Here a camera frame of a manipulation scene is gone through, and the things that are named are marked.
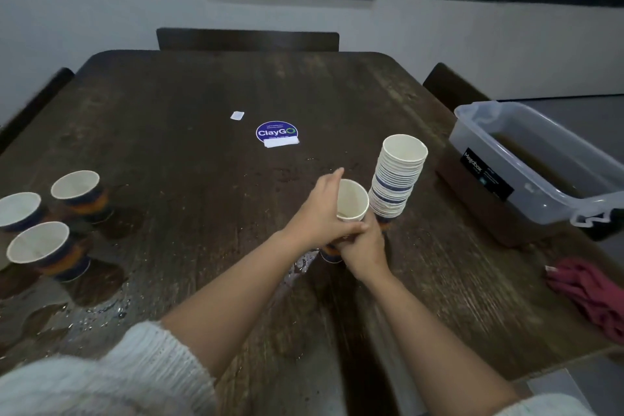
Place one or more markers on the person's right hand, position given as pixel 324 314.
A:
pixel 363 255

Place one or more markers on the person's left hand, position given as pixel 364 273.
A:
pixel 317 216

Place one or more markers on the patterned paper cup stack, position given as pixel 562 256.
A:
pixel 398 177
pixel 353 201

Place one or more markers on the clear plastic storage bin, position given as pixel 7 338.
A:
pixel 517 211

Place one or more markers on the dark red cloth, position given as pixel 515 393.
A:
pixel 590 294

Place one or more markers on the orange blue patterned paper cup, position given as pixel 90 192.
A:
pixel 49 250
pixel 21 208
pixel 76 191

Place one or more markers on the person's left forearm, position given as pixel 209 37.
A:
pixel 234 304

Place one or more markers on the person's right forearm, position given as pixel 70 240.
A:
pixel 429 352

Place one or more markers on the round blue sticker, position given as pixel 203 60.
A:
pixel 277 132

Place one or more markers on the small white paper label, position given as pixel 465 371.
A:
pixel 237 115

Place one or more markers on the dark wooden table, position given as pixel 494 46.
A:
pixel 195 138

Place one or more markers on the dark wooden chair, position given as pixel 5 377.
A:
pixel 448 87
pixel 244 40

